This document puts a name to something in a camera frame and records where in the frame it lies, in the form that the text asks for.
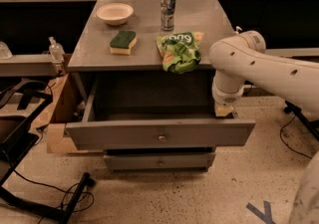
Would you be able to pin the grey bottom drawer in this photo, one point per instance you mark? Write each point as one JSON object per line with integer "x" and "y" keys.
{"x": 159, "y": 161}

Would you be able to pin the cardboard box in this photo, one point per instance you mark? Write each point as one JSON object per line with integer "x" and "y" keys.
{"x": 66, "y": 98}

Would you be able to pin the clear plastic bottle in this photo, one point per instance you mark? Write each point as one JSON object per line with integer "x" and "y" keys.
{"x": 56, "y": 50}

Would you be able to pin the white bowl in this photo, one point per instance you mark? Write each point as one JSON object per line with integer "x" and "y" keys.
{"x": 115, "y": 14}

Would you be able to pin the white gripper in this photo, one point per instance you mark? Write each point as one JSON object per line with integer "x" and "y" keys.
{"x": 227, "y": 97}

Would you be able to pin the green chip bag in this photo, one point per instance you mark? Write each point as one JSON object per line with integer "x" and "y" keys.
{"x": 180, "y": 51}

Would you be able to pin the energy drink can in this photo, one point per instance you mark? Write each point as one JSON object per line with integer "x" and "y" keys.
{"x": 167, "y": 8}

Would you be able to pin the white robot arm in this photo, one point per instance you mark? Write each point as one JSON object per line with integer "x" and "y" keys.
{"x": 242, "y": 58}

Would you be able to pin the grey drawer cabinet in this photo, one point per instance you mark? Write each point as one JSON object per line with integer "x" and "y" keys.
{"x": 93, "y": 59}

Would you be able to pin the grey top drawer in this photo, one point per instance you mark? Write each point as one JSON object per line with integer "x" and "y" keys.
{"x": 165, "y": 111}

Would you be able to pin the grey drawer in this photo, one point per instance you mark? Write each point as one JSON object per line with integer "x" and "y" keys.
{"x": 165, "y": 111}
{"x": 159, "y": 161}

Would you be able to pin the small white pump bottle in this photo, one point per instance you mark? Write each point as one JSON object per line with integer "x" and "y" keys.
{"x": 238, "y": 30}

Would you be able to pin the green yellow sponge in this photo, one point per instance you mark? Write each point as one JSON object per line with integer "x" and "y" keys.
{"x": 123, "y": 42}

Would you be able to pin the black metal stand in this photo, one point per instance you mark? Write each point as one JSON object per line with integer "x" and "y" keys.
{"x": 15, "y": 142}

